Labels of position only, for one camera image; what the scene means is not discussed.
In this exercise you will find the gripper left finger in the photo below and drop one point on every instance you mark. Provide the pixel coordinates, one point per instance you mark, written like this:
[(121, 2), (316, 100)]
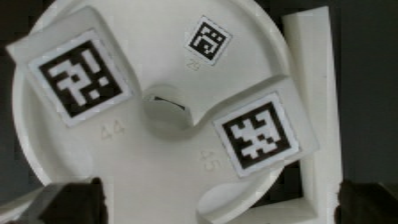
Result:
[(68, 204)]

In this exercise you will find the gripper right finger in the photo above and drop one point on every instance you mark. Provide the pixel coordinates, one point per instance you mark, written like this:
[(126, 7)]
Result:
[(368, 203)]

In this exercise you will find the white cross-shaped table base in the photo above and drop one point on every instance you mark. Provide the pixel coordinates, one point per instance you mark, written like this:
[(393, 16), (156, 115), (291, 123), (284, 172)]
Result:
[(160, 156)]

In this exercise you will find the white round table top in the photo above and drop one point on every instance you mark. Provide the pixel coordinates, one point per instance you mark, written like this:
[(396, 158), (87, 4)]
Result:
[(160, 40)]

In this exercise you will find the white right fence block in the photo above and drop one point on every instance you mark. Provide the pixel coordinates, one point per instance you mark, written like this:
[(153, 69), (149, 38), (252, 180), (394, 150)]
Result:
[(309, 210)]

